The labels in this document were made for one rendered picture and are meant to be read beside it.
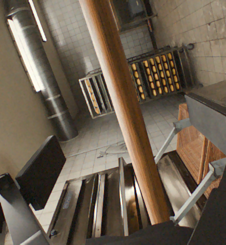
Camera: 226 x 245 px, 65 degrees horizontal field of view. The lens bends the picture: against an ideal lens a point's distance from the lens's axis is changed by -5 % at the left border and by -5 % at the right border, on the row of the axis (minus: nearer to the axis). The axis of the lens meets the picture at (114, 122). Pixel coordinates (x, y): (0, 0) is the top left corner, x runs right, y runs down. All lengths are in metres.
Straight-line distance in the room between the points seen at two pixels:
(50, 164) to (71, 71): 5.17
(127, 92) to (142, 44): 5.05
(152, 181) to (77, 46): 5.11
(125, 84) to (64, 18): 5.26
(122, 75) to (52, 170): 0.12
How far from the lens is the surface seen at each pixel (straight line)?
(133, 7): 4.66
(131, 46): 5.21
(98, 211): 1.65
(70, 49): 5.31
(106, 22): 0.21
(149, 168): 0.24
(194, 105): 0.16
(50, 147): 0.17
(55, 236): 1.69
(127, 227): 1.23
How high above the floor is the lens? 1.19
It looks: 6 degrees up
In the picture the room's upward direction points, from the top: 107 degrees counter-clockwise
